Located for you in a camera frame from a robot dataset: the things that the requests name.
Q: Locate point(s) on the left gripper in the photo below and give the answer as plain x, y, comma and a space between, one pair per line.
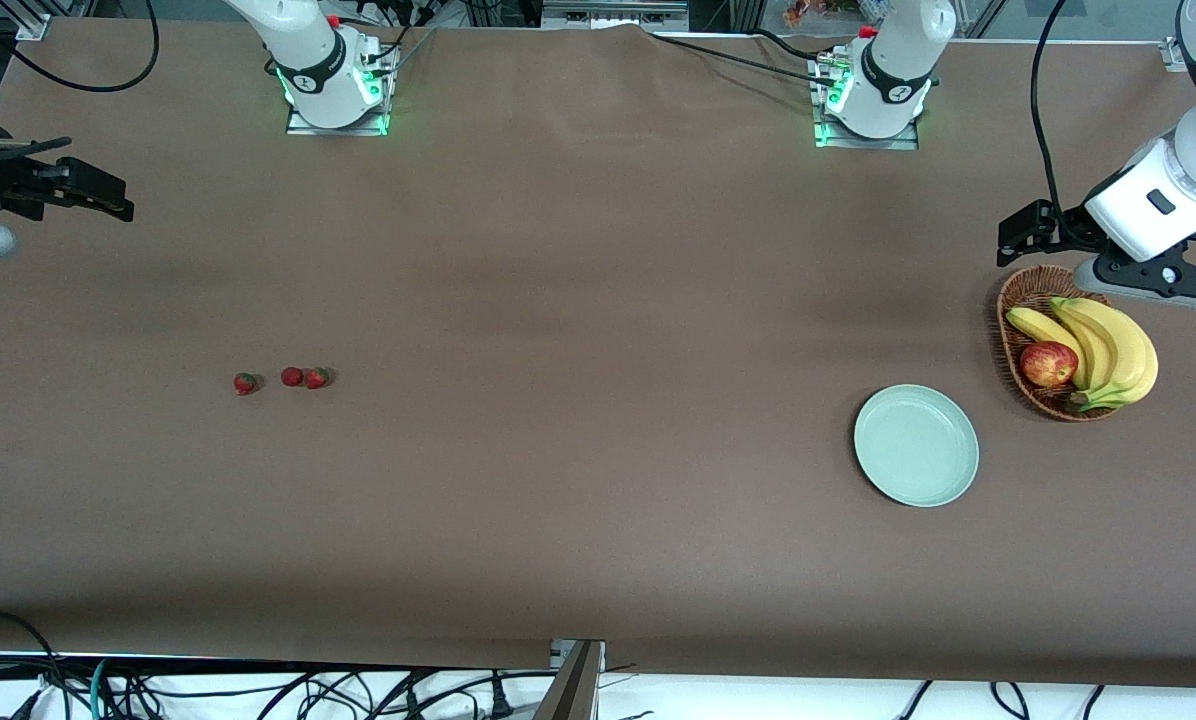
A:
1071, 229

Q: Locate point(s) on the red strawberry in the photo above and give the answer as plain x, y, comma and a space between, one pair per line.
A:
291, 376
317, 378
245, 383

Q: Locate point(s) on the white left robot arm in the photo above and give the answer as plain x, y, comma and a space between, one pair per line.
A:
893, 60

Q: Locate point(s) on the pale green round plate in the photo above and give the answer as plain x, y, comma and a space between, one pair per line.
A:
916, 446

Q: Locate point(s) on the woven wicker basket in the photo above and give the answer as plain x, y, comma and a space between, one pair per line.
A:
1033, 290

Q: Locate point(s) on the red apple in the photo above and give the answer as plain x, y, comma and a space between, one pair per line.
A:
1048, 364

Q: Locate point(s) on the yellow banana bunch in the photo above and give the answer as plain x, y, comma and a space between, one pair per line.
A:
1138, 350

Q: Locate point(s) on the orange toy pile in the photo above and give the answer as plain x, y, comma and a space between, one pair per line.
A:
808, 10

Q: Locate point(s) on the grey box with ports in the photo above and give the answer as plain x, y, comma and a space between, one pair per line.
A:
613, 15

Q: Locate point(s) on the table cover sheet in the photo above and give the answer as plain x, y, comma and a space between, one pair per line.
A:
558, 300

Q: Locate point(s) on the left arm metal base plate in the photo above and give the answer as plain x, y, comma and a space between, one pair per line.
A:
828, 135

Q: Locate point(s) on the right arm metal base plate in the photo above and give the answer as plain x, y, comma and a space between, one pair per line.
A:
378, 120

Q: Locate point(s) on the aluminium profile post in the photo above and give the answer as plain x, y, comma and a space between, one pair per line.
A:
573, 690

